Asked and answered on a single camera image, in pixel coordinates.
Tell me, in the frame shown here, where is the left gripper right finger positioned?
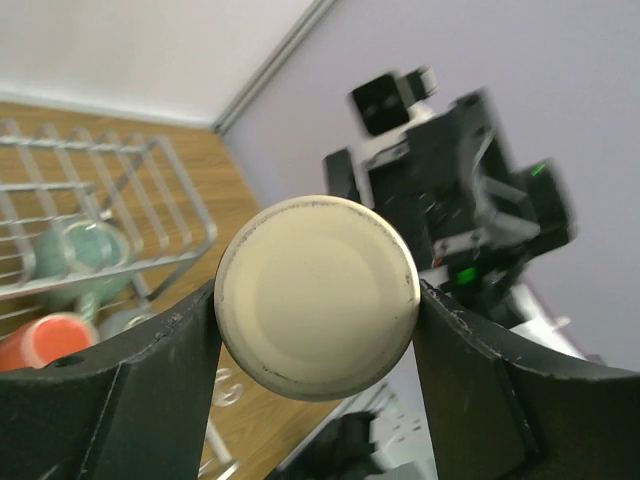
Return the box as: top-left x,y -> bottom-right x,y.
413,284 -> 639,479

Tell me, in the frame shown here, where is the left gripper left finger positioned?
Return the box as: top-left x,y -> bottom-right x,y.
1,281 -> 220,479

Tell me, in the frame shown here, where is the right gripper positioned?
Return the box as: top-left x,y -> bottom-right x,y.
322,89 -> 526,281

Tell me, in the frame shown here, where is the orange mug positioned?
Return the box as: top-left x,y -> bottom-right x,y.
1,312 -> 99,372

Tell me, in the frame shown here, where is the teal ceramic mug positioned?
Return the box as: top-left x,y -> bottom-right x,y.
33,217 -> 133,322

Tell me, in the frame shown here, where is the steel tumbler cup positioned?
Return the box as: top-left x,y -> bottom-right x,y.
213,195 -> 420,402

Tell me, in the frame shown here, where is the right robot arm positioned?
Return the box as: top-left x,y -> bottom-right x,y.
350,86 -> 623,479

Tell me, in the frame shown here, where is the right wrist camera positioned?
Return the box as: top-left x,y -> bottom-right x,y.
349,66 -> 439,137

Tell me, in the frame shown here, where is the metal wire dish rack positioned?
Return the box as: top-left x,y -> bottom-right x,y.
0,119 -> 241,480

